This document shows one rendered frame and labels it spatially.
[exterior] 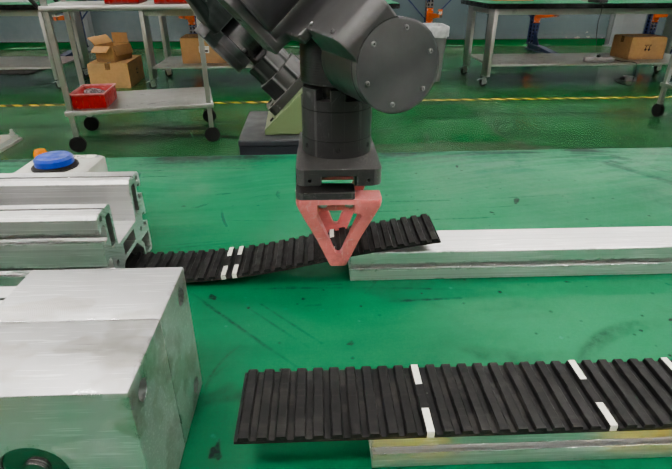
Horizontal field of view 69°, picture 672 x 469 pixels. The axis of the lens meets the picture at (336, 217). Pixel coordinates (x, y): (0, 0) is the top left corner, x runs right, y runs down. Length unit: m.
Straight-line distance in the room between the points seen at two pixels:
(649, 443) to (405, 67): 0.26
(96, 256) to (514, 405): 0.32
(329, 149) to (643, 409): 0.26
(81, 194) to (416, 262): 0.31
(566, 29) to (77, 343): 8.80
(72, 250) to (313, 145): 0.21
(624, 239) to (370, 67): 0.32
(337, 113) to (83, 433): 0.26
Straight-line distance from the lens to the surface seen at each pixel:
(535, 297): 0.47
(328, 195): 0.38
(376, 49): 0.30
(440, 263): 0.46
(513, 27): 8.57
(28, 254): 0.46
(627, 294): 0.51
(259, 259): 0.46
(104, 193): 0.49
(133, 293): 0.30
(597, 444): 0.34
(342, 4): 0.32
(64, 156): 0.62
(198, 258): 0.48
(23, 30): 8.98
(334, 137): 0.38
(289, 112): 0.86
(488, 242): 0.48
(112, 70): 5.47
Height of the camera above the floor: 1.03
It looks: 27 degrees down
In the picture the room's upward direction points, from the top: straight up
